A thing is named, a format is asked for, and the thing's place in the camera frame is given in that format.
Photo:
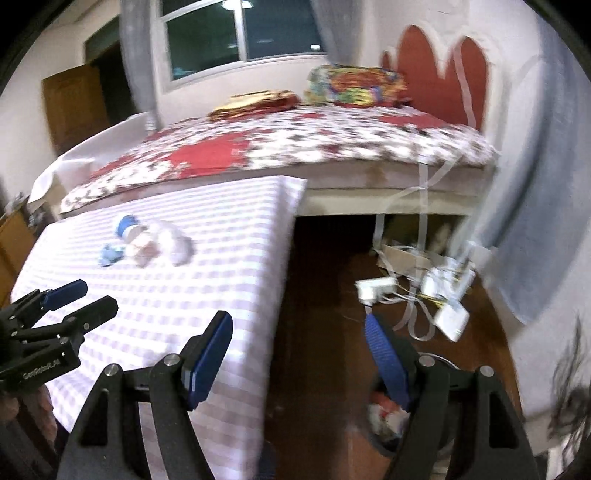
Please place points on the beige drink carton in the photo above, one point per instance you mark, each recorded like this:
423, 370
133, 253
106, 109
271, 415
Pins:
143, 251

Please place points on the person's left hand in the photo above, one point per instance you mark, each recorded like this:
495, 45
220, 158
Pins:
32, 410

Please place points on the colourful patterned pillow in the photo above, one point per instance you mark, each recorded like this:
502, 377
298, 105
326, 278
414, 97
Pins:
355, 87

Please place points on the tied grey curtain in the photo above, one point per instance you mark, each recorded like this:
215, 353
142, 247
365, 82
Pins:
531, 207

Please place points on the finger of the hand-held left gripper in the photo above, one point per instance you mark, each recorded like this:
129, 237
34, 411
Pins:
92, 314
64, 293

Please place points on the floral bedsheet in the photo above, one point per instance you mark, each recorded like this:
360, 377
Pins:
300, 138

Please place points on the folded yellow red blanket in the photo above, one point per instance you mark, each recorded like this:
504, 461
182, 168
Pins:
258, 105

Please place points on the cream bed frame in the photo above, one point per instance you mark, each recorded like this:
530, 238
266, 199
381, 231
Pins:
369, 196

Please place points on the blue and white paper cup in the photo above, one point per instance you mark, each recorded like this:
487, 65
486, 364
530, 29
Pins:
128, 227

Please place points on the dark blurred strands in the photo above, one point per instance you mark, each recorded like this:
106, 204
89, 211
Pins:
570, 392

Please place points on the red heart-shaped headboard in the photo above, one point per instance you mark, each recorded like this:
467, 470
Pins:
429, 69

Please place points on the black trash bin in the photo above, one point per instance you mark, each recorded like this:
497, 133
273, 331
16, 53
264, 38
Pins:
436, 443

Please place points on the short grey curtain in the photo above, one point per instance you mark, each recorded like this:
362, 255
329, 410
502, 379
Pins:
334, 32

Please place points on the wooden cabinet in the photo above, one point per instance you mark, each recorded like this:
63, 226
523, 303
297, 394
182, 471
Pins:
16, 249

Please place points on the pink checked tablecloth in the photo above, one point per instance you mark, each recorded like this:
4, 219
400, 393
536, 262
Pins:
184, 286

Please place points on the cardboard box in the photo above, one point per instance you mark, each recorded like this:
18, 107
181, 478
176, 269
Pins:
401, 258

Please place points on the white framed window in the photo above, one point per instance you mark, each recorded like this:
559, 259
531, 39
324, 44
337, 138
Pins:
249, 32

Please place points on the long grey curtain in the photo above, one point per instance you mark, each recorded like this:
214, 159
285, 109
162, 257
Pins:
138, 64

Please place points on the white power adapter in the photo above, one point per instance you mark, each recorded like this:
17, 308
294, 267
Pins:
436, 281

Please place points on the brown wooden door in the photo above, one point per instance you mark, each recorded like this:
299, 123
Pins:
76, 110

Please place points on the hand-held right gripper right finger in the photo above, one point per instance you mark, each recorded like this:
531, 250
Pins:
385, 364

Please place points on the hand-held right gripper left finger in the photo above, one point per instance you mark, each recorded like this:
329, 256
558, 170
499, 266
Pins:
210, 357

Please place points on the white cloth cover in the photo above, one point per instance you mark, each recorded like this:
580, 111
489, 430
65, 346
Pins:
83, 157

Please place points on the white power strip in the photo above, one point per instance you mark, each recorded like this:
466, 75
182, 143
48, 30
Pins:
375, 290

